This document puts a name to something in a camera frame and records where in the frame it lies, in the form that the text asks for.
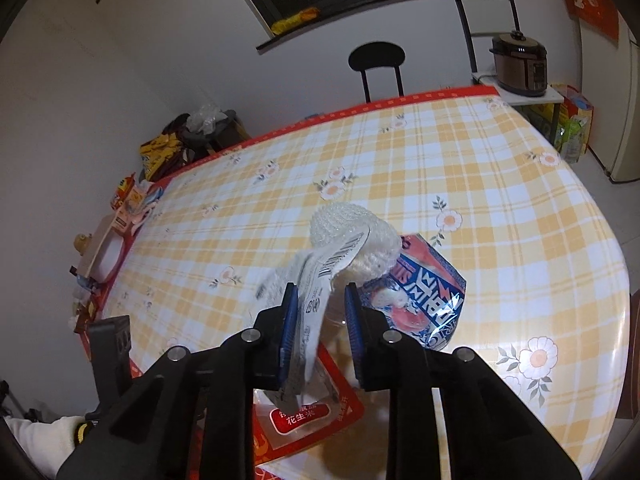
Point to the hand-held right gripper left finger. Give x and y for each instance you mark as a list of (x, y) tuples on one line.
[(290, 340)]

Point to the green packets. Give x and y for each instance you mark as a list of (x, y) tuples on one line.
[(575, 125)]

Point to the yellow checked floral tablecloth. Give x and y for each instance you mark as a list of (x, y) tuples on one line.
[(450, 170)]

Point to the wooden stool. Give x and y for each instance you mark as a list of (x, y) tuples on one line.
[(240, 135)]

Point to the cream refrigerator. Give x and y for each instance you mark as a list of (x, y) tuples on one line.
[(627, 125)]

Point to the yellow packet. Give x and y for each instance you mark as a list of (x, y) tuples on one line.
[(295, 20)]

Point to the brown electric pressure cooker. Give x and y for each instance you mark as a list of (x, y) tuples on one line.
[(520, 67)]

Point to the clear plastic bag white label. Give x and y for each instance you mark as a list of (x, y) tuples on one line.
[(320, 280)]

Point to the small yellow brown figure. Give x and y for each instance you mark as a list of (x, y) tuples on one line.
[(82, 241)]

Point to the dark cloth bag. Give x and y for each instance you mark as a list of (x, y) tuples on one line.
[(175, 127)]

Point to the orange snack packet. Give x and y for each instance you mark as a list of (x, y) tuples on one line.
[(122, 192)]

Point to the blue and red snack packet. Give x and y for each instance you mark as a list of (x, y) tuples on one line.
[(430, 290)]

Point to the clear crumpled plastic bag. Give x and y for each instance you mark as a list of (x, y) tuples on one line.
[(205, 117)]

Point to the red snack packet clear window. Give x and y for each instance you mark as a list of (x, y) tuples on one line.
[(345, 412)]

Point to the black window sill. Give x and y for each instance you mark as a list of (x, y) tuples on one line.
[(400, 9)]

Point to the pastel pink and blue packets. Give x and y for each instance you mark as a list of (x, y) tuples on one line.
[(145, 205)]

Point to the white textured round pad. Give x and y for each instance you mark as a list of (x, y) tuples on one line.
[(340, 225)]

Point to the white and cardboard box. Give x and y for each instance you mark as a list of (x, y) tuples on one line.
[(107, 255)]

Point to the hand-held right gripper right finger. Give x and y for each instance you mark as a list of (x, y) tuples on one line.
[(354, 340)]

